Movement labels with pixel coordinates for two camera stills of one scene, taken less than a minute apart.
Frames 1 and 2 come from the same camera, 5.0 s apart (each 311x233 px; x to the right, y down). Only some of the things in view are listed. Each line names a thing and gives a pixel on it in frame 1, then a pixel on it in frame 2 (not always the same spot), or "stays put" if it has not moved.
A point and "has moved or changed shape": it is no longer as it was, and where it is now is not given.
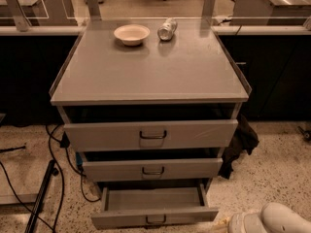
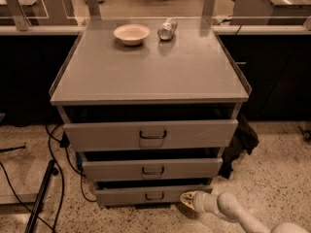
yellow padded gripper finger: (221, 225) -> (189, 197)
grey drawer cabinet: (151, 104) stays put
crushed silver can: (166, 31) stays put
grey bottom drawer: (153, 206) has moved or changed shape
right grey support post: (209, 4) stays put
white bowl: (132, 34) stays put
